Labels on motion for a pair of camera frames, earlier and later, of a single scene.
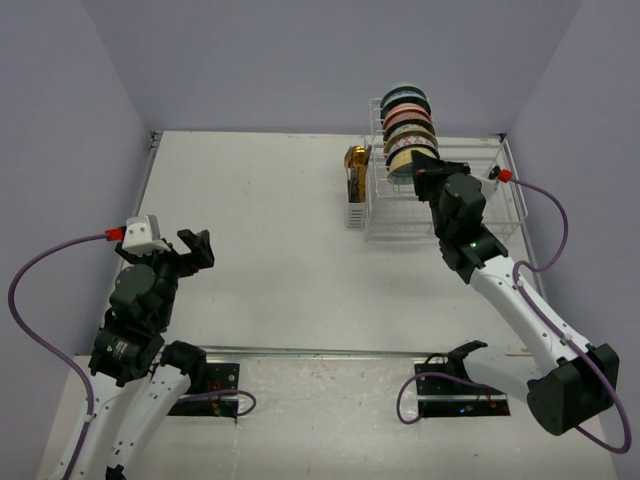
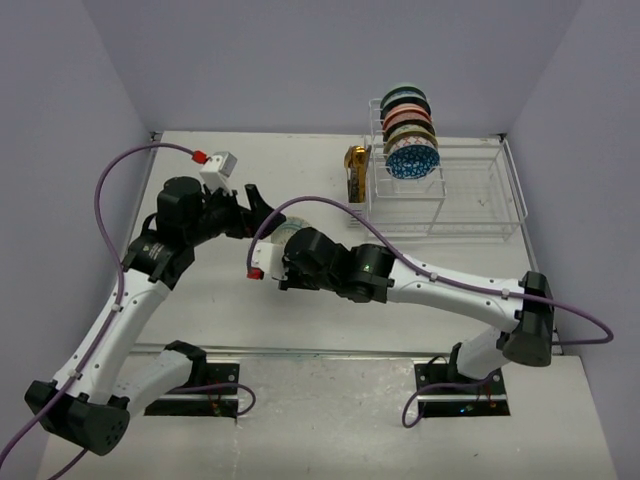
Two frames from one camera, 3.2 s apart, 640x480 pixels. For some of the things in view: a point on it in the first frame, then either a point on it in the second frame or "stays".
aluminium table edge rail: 155,139 stays
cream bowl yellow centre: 399,164 -> 292,225
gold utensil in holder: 355,163 stays
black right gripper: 425,176 -> 291,280
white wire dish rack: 396,213 stays
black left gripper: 200,254 -> 246,222
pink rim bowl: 407,111 stays
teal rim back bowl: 405,94 stays
